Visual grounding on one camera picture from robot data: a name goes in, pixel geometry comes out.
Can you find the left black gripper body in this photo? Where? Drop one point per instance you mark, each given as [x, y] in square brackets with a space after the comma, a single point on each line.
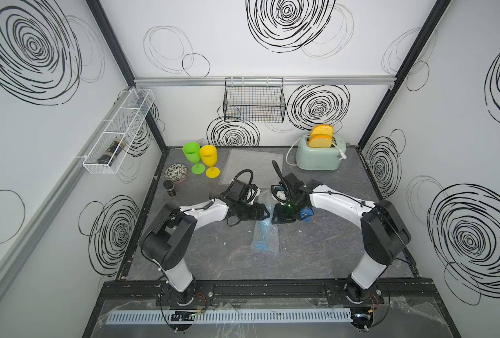
[248, 212]

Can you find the patterned small bowl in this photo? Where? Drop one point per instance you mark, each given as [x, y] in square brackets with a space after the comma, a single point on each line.
[176, 173]

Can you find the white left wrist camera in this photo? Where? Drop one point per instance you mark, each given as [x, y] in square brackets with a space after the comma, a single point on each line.
[252, 194]

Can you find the toast slice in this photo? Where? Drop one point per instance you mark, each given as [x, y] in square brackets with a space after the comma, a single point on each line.
[320, 141]
[322, 130]

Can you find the black wire basket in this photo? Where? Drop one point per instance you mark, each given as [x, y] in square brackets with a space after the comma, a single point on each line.
[254, 99]

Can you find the dark spice bottle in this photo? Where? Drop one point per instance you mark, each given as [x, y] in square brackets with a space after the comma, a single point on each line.
[169, 187]

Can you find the back toast slice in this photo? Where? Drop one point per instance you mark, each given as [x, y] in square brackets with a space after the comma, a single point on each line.
[322, 130]

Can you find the white wire shelf basket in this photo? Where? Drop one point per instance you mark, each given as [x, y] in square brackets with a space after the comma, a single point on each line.
[129, 114]

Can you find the yellow plastic wine glass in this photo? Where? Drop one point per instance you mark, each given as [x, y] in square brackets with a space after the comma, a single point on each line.
[208, 154]

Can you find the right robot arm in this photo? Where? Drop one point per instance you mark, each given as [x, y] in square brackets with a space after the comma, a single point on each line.
[384, 233]

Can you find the bubble wrap sheet stack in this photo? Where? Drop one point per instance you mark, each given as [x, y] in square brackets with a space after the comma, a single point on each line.
[259, 162]

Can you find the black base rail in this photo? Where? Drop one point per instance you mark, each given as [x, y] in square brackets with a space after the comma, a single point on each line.
[209, 291]

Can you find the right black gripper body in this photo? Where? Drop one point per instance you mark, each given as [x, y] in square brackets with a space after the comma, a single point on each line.
[287, 212]

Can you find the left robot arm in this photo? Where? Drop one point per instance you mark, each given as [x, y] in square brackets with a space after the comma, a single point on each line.
[166, 241]

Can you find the blue tape dispenser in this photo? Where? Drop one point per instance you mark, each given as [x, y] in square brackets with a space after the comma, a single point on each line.
[306, 214]

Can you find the dark bottle in shelf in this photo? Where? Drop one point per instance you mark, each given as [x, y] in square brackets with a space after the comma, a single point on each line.
[110, 154]

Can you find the blue plastic wine glass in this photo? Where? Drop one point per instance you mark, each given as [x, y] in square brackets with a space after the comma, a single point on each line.
[266, 238]

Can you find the green plastic wine glass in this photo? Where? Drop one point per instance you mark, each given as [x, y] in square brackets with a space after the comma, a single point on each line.
[192, 154]

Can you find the mint green toaster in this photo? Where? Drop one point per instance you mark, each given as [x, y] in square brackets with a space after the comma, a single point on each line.
[320, 159]

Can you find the front toast slice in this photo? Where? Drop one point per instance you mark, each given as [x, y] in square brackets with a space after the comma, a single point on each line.
[320, 141]

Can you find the white slotted cable duct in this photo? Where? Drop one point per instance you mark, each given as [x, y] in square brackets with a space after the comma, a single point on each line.
[234, 316]

